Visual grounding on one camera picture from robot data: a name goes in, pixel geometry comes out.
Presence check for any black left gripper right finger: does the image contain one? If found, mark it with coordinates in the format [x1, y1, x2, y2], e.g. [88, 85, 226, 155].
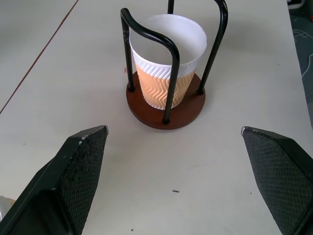
[240, 126, 313, 235]

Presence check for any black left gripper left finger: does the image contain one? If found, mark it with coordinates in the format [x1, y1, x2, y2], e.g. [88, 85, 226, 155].
[0, 125, 110, 235]

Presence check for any orange and white paper cup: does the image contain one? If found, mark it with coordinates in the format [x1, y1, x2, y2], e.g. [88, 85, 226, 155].
[129, 14, 208, 110]

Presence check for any black wire cup holder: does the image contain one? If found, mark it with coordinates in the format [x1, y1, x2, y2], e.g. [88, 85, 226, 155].
[120, 0, 206, 131]

